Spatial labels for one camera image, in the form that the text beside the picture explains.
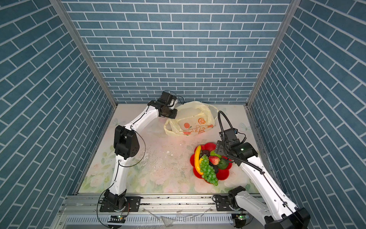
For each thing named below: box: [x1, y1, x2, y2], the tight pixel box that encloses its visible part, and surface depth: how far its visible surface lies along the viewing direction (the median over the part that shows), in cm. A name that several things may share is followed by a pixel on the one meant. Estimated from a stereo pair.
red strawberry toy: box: [208, 156, 221, 166], surface depth 83 cm
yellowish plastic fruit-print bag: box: [163, 101, 219, 136], surface depth 104 cm
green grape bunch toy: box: [200, 154, 219, 187], surface depth 79 cm
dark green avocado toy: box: [217, 158, 229, 170], surface depth 84 cm
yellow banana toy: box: [194, 145, 204, 176], surface depth 86 cm
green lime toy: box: [210, 149, 222, 159], surface depth 87 cm
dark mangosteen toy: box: [200, 149, 211, 157], surface depth 89 cm
